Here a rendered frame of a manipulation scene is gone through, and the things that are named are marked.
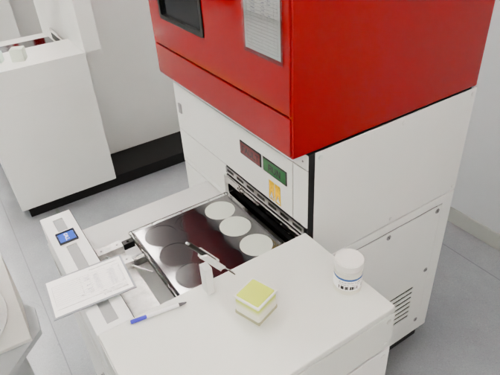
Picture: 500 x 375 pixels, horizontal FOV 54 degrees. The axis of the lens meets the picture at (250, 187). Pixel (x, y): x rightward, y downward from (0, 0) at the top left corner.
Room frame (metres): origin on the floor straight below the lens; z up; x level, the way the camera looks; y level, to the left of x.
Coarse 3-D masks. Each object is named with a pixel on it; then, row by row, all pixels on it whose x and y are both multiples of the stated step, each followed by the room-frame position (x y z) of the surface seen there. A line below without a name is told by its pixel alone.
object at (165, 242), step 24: (192, 216) 1.28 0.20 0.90; (240, 216) 1.26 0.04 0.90; (144, 240) 1.17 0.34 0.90; (168, 240) 1.16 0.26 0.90; (192, 240) 1.15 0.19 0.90; (216, 240) 1.15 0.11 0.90; (240, 240) 1.14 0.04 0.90; (168, 264) 1.05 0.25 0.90; (192, 264) 1.05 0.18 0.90; (240, 264) 1.03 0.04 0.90; (192, 288) 0.95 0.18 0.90
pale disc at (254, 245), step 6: (252, 234) 1.16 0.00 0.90; (258, 234) 1.16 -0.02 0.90; (246, 240) 1.14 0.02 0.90; (252, 240) 1.14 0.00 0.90; (258, 240) 1.13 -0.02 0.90; (264, 240) 1.13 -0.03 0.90; (270, 240) 1.13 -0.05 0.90; (240, 246) 1.11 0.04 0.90; (246, 246) 1.11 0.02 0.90; (252, 246) 1.11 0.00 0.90; (258, 246) 1.11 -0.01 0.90; (264, 246) 1.10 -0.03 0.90; (270, 246) 1.10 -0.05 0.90; (246, 252) 1.08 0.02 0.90; (252, 252) 1.08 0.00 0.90; (258, 252) 1.08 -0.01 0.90; (264, 252) 1.08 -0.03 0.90
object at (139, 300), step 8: (136, 272) 1.05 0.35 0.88; (136, 280) 1.02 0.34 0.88; (136, 288) 0.99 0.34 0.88; (144, 288) 0.98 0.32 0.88; (128, 296) 0.96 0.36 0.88; (136, 296) 0.95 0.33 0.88; (144, 296) 0.95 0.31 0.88; (152, 296) 0.95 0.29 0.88; (128, 304) 0.93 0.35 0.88; (136, 304) 0.92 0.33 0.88; (144, 304) 0.92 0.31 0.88; (152, 304) 0.92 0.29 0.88; (136, 312) 0.90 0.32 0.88
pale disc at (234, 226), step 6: (222, 222) 1.23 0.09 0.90; (228, 222) 1.23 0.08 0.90; (234, 222) 1.23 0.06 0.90; (240, 222) 1.23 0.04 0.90; (246, 222) 1.22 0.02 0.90; (222, 228) 1.20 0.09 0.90; (228, 228) 1.20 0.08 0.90; (234, 228) 1.20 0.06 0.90; (240, 228) 1.20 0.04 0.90; (246, 228) 1.19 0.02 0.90; (228, 234) 1.17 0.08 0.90; (234, 234) 1.17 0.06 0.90; (240, 234) 1.17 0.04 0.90
